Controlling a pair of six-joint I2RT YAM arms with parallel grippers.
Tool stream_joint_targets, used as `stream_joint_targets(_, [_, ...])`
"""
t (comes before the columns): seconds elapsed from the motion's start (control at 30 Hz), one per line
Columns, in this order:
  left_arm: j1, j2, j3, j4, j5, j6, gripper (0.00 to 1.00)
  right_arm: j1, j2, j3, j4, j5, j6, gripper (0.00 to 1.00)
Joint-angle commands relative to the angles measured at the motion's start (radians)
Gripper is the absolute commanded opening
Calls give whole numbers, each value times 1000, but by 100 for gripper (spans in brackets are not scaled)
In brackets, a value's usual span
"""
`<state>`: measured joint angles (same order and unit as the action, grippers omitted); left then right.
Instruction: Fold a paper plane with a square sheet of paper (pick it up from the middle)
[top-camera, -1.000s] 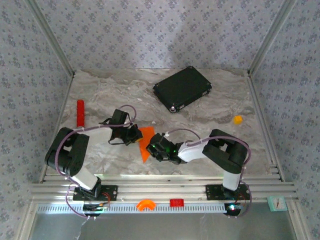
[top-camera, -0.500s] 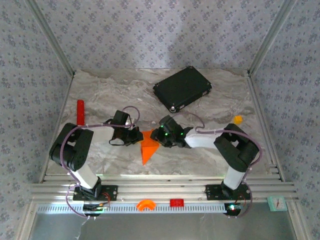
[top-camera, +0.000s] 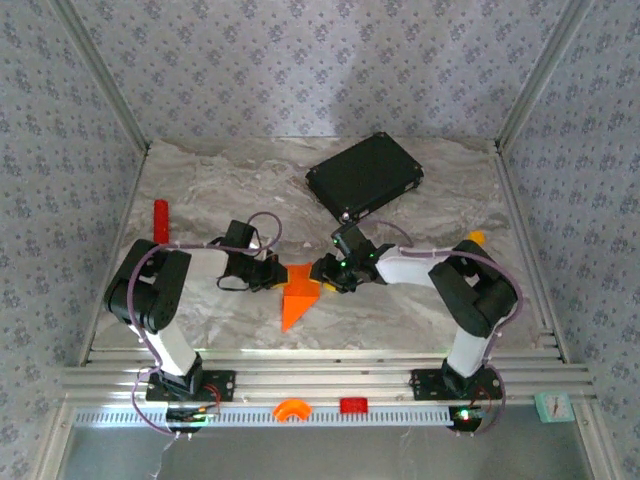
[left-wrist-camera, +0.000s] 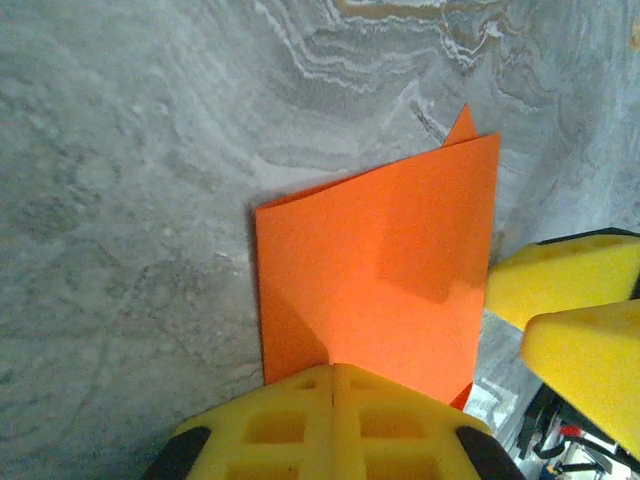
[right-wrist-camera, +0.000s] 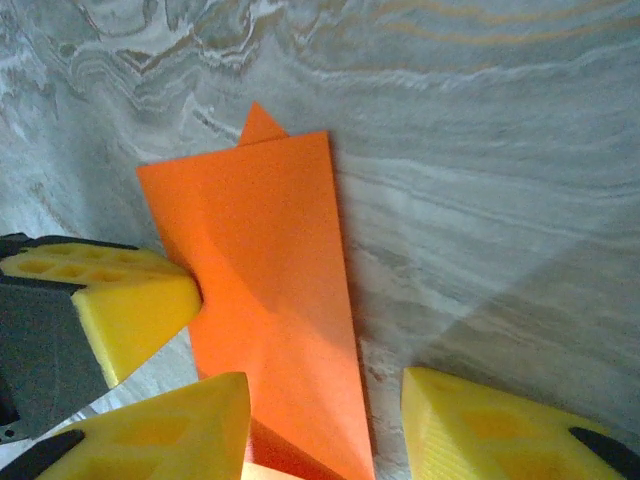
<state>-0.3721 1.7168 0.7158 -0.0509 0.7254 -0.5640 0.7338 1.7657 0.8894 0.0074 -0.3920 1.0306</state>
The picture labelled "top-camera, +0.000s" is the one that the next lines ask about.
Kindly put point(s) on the red rectangular block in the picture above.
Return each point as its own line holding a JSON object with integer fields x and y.
{"x": 354, "y": 405}

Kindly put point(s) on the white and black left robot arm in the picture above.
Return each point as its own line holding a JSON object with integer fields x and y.
{"x": 172, "y": 350}

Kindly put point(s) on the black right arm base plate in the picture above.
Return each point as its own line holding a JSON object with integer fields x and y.
{"x": 425, "y": 385}

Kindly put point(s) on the aluminium frame post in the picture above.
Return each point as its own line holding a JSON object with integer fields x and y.
{"x": 540, "y": 75}
{"x": 102, "y": 75}

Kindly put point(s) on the small yellow cube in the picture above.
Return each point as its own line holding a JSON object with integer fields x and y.
{"x": 477, "y": 236}

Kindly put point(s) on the orange cloth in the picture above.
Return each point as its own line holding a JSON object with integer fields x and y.
{"x": 299, "y": 295}

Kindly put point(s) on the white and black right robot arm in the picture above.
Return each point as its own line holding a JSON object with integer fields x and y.
{"x": 405, "y": 267}

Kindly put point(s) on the aluminium side rail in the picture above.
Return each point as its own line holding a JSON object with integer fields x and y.
{"x": 530, "y": 250}
{"x": 115, "y": 250}

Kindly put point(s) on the aluminium rail frame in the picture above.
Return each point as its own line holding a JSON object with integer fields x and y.
{"x": 310, "y": 375}

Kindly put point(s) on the orange curved plastic piece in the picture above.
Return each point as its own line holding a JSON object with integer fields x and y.
{"x": 292, "y": 407}

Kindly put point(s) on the black controller board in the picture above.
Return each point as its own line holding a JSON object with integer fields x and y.
{"x": 192, "y": 417}
{"x": 465, "y": 416}

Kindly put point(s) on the small teal clock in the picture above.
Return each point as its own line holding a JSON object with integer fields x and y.
{"x": 554, "y": 407}

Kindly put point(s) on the black flat case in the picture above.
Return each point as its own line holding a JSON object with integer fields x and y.
{"x": 365, "y": 170}

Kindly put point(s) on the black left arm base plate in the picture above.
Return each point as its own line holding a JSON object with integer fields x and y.
{"x": 222, "y": 385}

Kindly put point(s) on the red cylinder with grey cap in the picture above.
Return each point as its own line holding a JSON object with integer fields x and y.
{"x": 161, "y": 220}

